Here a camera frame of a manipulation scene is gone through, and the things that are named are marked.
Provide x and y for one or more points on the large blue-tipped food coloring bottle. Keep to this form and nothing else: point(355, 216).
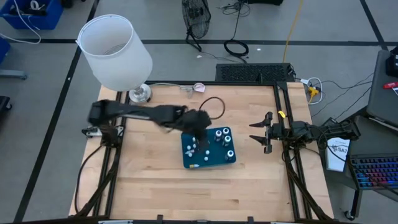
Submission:
point(230, 153)

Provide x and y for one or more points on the red tool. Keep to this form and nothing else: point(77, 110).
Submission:
point(391, 85)

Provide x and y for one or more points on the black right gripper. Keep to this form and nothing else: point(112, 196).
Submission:
point(280, 130)

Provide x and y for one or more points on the large purple-tipped food coloring bottle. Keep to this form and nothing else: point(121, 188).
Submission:
point(218, 133)

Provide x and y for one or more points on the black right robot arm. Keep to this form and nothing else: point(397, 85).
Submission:
point(339, 132)

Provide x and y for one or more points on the grey cart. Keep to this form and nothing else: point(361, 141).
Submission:
point(381, 93)

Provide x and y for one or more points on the small red food coloring bottle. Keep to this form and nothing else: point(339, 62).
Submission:
point(190, 154)

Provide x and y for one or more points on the colourful keyboard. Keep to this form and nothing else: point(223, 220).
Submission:
point(373, 143)

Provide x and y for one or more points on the black rolling laptop stand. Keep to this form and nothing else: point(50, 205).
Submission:
point(357, 199)

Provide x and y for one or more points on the black aluminium table frame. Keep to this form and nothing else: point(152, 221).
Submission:
point(276, 93)

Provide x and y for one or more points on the black bag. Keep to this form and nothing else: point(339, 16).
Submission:
point(264, 2)

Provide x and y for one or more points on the blue plastic bin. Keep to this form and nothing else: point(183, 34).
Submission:
point(216, 158)

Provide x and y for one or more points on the grey metal bar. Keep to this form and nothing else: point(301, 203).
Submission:
point(12, 74)

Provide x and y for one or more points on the blue storage bin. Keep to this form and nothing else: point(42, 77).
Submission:
point(46, 18)

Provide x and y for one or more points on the white shade table lamp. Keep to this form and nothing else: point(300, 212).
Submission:
point(115, 62)

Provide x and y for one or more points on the black keyboard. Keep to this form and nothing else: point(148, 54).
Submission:
point(253, 73)

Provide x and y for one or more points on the black floor fan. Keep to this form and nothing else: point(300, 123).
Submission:
point(196, 18)

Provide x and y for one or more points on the yellow plug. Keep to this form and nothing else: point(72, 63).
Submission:
point(314, 91)

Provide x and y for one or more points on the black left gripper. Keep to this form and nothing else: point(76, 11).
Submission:
point(196, 121)

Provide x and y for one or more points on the large green-tipped food coloring bottle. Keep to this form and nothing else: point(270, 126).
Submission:
point(227, 140)

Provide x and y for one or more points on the black device on cart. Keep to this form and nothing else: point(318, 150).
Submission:
point(393, 63)

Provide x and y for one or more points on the crumpled plastic wrapper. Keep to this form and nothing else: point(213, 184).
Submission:
point(199, 87)

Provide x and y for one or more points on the white paper sheet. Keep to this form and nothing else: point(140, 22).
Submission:
point(337, 155)

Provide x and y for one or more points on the large black-tipped food coloring bottle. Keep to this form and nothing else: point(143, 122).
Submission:
point(225, 130)

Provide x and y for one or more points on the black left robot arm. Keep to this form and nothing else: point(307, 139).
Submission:
point(140, 112)

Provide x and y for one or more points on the small orange food coloring bottle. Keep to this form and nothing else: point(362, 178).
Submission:
point(195, 166)

